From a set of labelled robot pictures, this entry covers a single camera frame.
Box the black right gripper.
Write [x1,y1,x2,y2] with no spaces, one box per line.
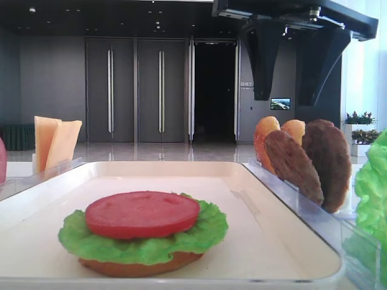
[212,1,379,106]

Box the brown meat patty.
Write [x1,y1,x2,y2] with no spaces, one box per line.
[264,130,324,206]
[302,119,351,213]

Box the green lettuce leaf upright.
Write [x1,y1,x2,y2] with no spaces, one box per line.
[344,130,386,288]

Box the red tomato slice on tray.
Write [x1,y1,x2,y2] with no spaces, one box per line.
[85,191,200,240]

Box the bun bottom under lettuce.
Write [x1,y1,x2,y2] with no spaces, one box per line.
[78,251,203,278]

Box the yellow cheese slice right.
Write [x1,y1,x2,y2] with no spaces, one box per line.
[45,120,82,170]

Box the orange cheese slice left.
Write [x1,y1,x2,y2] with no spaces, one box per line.
[34,116,62,173]

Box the green lettuce leaf on tray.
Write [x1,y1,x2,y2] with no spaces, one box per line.
[58,193,229,265]

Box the red tomato slice upright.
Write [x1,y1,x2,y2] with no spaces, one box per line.
[0,139,7,184]

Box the golden bun slice left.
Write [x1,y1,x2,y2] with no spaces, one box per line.
[253,116,280,174]

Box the golden bun slice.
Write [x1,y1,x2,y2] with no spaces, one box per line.
[253,116,280,174]
[281,119,305,146]

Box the golden bun slice right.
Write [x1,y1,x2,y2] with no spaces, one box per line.
[281,119,305,146]

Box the potted red flower planter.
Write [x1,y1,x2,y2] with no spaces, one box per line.
[343,111,380,157]

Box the dark double door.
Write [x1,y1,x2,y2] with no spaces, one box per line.
[85,38,187,143]

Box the cream rectangular tray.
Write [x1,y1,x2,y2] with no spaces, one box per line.
[1,161,345,289]

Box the clear plastic rack right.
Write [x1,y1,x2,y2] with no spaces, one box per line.
[244,159,385,289]

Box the clear plastic rack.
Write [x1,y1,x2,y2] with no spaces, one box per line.
[1,154,84,201]
[244,159,385,289]

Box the clear plastic rack left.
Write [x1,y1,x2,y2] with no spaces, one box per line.
[1,154,84,201]

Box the small wall screen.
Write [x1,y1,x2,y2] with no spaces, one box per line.
[270,98,291,111]

